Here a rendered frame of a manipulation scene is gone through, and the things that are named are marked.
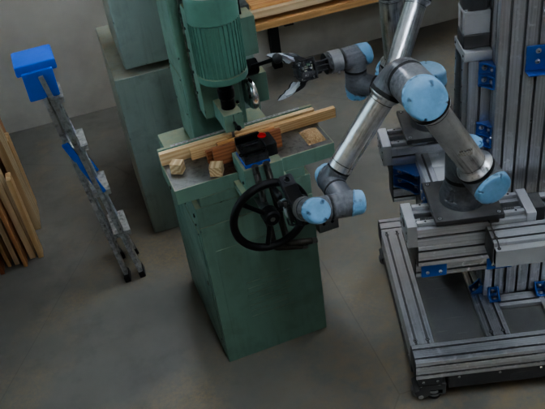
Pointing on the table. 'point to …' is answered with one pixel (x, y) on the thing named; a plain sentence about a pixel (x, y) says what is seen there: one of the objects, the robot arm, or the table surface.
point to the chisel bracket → (226, 118)
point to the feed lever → (261, 63)
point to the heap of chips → (312, 135)
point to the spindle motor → (216, 41)
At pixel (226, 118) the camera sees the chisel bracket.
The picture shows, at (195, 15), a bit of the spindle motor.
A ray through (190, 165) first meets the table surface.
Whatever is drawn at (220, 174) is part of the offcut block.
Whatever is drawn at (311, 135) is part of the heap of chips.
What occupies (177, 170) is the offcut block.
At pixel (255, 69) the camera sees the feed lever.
